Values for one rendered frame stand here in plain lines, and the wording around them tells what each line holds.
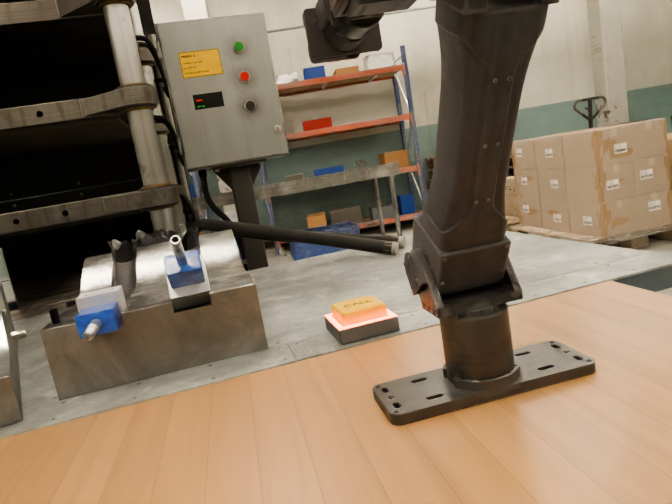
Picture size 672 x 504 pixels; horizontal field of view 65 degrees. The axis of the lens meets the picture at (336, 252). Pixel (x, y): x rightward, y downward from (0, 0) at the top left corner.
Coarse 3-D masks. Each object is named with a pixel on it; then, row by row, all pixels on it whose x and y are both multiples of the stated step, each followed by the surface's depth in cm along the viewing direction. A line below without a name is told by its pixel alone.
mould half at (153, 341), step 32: (96, 256) 94; (160, 256) 92; (224, 256) 92; (96, 288) 86; (160, 288) 80; (224, 288) 69; (64, 320) 67; (128, 320) 66; (160, 320) 67; (192, 320) 68; (224, 320) 69; (256, 320) 70; (64, 352) 64; (96, 352) 65; (128, 352) 66; (160, 352) 67; (192, 352) 68; (224, 352) 69; (64, 384) 65; (96, 384) 66
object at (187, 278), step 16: (176, 240) 61; (176, 256) 63; (192, 256) 66; (176, 272) 64; (192, 272) 65; (176, 288) 68; (192, 288) 68; (208, 288) 68; (176, 304) 69; (192, 304) 70
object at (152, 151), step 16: (112, 16) 127; (128, 16) 130; (112, 32) 128; (128, 32) 129; (112, 48) 130; (128, 48) 129; (128, 64) 129; (128, 80) 130; (144, 80) 133; (128, 112) 132; (144, 112) 132; (160, 112) 198; (144, 128) 132; (144, 144) 132; (160, 144) 197; (144, 160) 133; (160, 160) 135; (144, 176) 134; (160, 176) 135; (176, 208) 201; (160, 224) 136; (176, 224) 139
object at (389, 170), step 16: (320, 176) 425; (336, 176) 427; (352, 176) 429; (368, 176) 432; (384, 176) 434; (256, 192) 418; (272, 192) 420; (288, 192) 422; (208, 208) 414; (400, 224) 448; (288, 256) 493
